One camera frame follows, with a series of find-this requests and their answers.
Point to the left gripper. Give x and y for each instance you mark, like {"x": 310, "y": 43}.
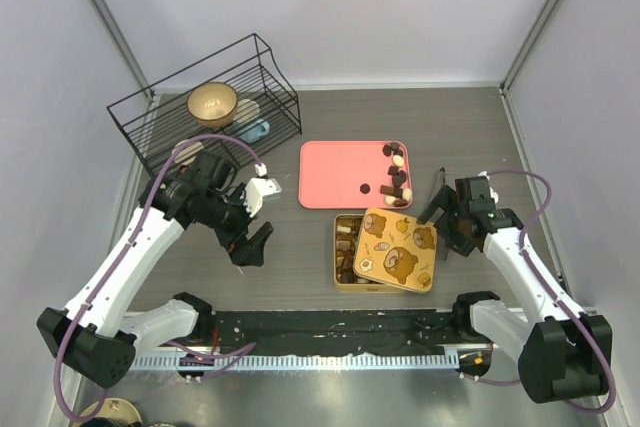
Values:
{"x": 246, "y": 251}

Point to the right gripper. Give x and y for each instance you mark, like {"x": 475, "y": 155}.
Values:
{"x": 459, "y": 243}

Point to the silver box lid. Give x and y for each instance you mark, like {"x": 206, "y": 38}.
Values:
{"x": 395, "y": 250}

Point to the gold chocolate box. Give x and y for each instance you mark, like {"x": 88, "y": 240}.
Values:
{"x": 345, "y": 236}

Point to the pink tray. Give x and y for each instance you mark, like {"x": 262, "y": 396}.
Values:
{"x": 351, "y": 174}

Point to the metal tongs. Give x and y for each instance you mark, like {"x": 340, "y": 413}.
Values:
{"x": 438, "y": 182}

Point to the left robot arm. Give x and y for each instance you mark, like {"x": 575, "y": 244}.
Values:
{"x": 93, "y": 334}

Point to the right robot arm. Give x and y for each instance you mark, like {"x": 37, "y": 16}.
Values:
{"x": 562, "y": 352}

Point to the pink cup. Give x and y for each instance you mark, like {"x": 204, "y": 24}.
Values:
{"x": 184, "y": 152}

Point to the blue cup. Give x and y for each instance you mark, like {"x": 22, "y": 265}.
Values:
{"x": 253, "y": 131}

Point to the gold bowl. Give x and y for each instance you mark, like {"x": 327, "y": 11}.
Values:
{"x": 213, "y": 104}

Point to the round object bottom left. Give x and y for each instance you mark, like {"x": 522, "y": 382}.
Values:
{"x": 116, "y": 412}

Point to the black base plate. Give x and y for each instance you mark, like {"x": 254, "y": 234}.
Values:
{"x": 335, "y": 333}

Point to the white cable duct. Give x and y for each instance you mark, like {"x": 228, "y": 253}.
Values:
{"x": 169, "y": 360}

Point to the black wire rack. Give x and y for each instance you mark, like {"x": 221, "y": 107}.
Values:
{"x": 155, "y": 118}

